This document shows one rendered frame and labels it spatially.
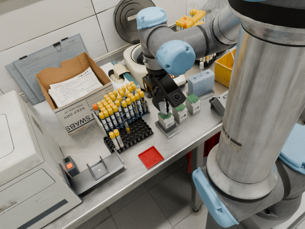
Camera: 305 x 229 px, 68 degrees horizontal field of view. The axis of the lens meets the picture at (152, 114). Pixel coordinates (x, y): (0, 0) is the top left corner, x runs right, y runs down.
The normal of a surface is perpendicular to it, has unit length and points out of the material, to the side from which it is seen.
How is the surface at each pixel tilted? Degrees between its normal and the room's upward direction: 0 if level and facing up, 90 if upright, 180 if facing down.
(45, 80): 89
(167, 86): 28
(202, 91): 90
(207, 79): 90
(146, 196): 0
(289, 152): 10
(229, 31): 103
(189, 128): 0
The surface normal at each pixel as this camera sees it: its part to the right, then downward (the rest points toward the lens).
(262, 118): -0.43, 0.68
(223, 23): -0.94, 0.27
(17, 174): 0.54, 0.57
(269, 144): 0.00, 0.72
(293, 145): 0.04, -0.69
